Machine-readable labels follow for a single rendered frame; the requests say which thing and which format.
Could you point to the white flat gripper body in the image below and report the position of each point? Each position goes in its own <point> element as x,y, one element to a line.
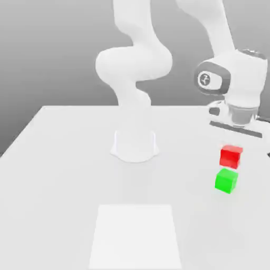
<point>236,135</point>

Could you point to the small red cube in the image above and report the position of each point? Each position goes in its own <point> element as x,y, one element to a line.
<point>230,157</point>

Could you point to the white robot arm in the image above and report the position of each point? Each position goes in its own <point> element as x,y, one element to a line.
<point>135,67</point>

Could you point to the small green cube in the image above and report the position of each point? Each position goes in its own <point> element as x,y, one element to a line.
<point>225,181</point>

